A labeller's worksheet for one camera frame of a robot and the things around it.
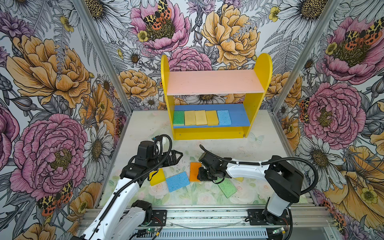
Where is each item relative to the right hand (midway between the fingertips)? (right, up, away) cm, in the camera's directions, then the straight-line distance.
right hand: (200, 182), depth 84 cm
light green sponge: (+15, -2, -1) cm, 15 cm away
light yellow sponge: (0, +37, +12) cm, 39 cm away
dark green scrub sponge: (-13, +35, +10) cm, 39 cm away
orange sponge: (-4, +6, +5) cm, 9 cm away
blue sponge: (+15, +36, +13) cm, 41 cm away
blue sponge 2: (-13, 0, +1) cm, 13 cm away
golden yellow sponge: (+8, +36, +13) cm, 39 cm away
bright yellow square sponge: (-24, +2, +2) cm, 24 cm away
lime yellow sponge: (+23, +1, +1) cm, 23 cm away
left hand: (-13, +14, -8) cm, 20 cm away
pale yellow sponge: (-6, +35, +12) cm, 38 cm away
